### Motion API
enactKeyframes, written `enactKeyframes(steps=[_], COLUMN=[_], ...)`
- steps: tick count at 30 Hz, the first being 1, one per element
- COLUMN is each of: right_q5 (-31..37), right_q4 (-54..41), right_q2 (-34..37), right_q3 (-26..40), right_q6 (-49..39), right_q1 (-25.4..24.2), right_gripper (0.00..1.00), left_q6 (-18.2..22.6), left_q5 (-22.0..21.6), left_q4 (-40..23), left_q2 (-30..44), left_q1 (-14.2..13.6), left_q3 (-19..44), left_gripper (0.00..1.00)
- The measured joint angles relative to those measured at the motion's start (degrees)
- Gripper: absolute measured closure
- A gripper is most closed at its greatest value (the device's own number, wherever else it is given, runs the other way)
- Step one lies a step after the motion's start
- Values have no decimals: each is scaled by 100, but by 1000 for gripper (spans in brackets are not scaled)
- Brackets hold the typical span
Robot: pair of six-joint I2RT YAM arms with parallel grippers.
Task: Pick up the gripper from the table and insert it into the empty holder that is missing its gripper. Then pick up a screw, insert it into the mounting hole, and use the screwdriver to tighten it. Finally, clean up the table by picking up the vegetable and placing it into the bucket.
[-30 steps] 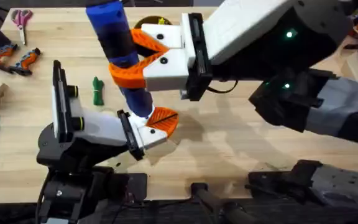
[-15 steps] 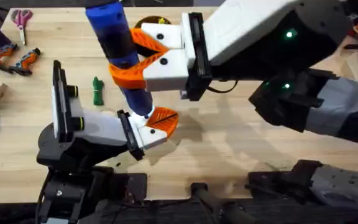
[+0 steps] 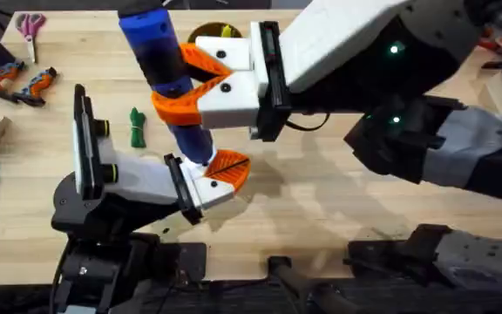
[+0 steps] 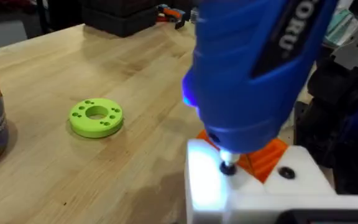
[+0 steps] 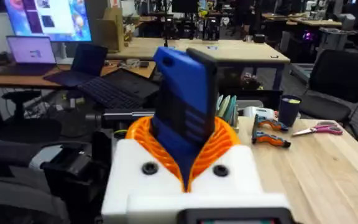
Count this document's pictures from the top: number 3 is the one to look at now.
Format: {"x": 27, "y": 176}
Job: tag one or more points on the left wrist black upright plate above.
{"x": 86, "y": 144}

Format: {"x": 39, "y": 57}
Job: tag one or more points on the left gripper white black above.
{"x": 142, "y": 179}

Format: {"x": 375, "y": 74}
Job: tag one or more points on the green toy vegetable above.
{"x": 137, "y": 126}

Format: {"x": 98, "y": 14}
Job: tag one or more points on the brown tub with toys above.
{"x": 207, "y": 29}

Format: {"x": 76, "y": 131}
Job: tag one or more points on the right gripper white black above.
{"x": 334, "y": 39}

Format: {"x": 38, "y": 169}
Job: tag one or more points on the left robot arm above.
{"x": 103, "y": 270}

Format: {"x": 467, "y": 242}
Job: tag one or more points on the orange black tool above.
{"x": 499, "y": 43}

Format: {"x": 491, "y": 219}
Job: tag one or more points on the black rail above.
{"x": 233, "y": 301}

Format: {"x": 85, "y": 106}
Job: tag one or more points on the orange blue hand tool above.
{"x": 37, "y": 86}
{"x": 2, "y": 76}

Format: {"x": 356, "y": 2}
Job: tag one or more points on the blue electric screwdriver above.
{"x": 157, "y": 48}

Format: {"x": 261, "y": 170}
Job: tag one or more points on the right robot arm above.
{"x": 486, "y": 148}

